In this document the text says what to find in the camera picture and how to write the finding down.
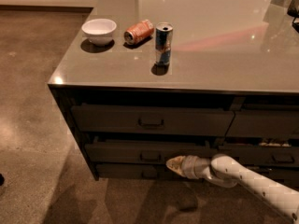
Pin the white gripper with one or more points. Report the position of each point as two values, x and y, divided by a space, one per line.
189 166

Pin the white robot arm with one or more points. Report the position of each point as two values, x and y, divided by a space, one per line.
224 171

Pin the dark cabinet with grey top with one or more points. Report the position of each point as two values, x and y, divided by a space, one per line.
225 54

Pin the blue silver energy drink can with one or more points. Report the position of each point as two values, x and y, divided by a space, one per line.
163 40

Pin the orange soda can lying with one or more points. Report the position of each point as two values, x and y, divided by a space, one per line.
138 32

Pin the white ceramic bowl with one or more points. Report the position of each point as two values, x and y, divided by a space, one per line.
99 31

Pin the dark object on floor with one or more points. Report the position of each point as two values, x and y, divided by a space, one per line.
2 180

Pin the dark object on countertop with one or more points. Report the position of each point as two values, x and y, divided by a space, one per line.
293 11

